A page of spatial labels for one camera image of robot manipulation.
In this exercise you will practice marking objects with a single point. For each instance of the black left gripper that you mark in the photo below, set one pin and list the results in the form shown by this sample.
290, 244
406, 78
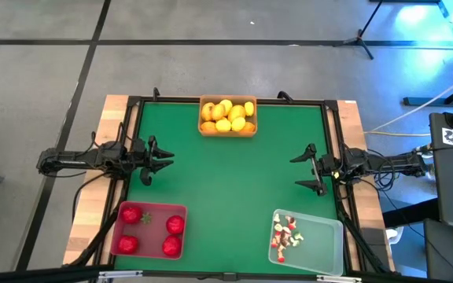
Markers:
144, 155

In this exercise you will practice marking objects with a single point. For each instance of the silver rig bracket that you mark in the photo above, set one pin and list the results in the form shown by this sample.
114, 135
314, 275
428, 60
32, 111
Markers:
120, 274
338, 279

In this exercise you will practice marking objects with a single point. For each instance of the black tripod stand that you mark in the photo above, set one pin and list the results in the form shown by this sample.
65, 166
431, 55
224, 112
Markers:
359, 38

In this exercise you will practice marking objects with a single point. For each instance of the green toy leaf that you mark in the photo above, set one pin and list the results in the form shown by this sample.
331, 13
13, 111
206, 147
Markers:
146, 218

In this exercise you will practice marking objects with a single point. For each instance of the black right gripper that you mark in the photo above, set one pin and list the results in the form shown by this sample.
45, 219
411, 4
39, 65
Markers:
328, 167

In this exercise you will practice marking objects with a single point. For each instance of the large orange toy fruit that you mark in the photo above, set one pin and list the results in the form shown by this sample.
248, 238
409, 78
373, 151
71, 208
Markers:
236, 112

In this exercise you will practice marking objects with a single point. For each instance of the black stand base bar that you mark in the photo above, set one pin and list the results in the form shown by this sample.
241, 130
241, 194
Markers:
443, 102

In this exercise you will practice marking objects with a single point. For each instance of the clear plastic basket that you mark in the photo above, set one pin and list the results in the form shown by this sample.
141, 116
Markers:
321, 251

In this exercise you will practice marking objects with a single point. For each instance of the white floor object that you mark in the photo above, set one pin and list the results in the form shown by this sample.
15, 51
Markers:
393, 234

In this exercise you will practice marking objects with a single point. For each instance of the red plastic basket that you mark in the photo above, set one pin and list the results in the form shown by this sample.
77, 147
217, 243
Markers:
152, 236

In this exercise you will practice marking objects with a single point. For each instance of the orange plastic basket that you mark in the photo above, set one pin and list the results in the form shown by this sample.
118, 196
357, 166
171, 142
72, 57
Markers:
230, 96

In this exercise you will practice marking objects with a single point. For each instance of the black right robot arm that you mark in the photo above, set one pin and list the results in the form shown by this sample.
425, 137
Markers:
387, 163

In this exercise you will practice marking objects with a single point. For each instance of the red and white toy vegetable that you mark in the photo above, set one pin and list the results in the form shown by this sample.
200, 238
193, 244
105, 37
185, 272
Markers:
278, 227

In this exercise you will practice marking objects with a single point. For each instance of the black rig crossbar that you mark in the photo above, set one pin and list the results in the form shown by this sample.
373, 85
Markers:
34, 276

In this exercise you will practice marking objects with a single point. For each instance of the red toy apple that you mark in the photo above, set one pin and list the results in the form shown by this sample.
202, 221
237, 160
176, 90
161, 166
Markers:
131, 215
175, 224
171, 245
127, 244

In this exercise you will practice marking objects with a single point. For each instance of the black aluminium table frame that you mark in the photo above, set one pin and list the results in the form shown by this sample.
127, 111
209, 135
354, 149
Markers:
305, 102

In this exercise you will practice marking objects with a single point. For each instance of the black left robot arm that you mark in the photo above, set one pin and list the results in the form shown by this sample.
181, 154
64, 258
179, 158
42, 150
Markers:
81, 159

